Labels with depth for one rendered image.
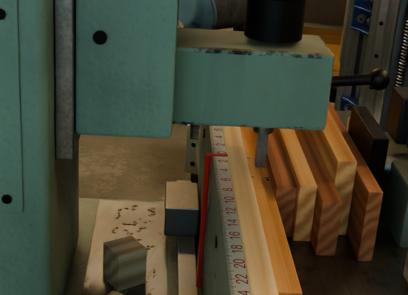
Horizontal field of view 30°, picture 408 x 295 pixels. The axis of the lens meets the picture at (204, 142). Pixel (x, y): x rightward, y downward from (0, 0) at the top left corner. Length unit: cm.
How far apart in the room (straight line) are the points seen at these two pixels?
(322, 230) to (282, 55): 15
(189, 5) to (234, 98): 61
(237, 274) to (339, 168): 19
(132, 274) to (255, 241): 23
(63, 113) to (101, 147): 257
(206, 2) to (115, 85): 64
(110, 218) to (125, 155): 219
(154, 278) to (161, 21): 32
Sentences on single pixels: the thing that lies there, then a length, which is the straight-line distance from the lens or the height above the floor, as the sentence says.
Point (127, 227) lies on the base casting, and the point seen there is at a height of 80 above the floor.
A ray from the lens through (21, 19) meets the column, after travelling 57.
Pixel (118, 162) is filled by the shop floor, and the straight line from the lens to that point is 305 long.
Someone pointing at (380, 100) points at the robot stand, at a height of 79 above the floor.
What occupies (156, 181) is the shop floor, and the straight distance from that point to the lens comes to 290.
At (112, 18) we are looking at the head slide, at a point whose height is 110.
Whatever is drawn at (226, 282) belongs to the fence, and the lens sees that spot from 54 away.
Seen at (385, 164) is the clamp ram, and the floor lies 97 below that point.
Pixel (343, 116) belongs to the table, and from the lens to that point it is 103.
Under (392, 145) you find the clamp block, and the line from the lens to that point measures 78.
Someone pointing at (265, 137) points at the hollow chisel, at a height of 98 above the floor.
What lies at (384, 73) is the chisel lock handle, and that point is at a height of 105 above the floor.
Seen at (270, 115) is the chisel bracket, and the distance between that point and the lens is 66.
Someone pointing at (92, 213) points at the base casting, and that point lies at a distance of 94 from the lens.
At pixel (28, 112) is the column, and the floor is 103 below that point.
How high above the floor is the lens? 124
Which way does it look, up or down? 22 degrees down
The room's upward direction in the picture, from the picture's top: 4 degrees clockwise
